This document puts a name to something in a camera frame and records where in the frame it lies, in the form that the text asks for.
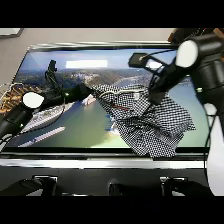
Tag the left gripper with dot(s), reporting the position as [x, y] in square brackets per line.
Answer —
[78, 92]

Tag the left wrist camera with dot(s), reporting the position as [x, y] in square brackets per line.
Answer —
[52, 66]

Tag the silver frame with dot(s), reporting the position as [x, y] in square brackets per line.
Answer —
[100, 164]

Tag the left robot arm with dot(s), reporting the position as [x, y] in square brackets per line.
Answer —
[20, 115]

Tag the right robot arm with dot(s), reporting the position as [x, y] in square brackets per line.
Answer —
[206, 76]

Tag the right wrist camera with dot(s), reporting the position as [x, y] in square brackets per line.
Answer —
[140, 60]

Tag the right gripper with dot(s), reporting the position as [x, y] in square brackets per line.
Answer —
[157, 96]

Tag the checked shirt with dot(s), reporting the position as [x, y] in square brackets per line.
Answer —
[150, 126]

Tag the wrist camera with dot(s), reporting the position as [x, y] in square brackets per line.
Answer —
[52, 66]
[140, 60]

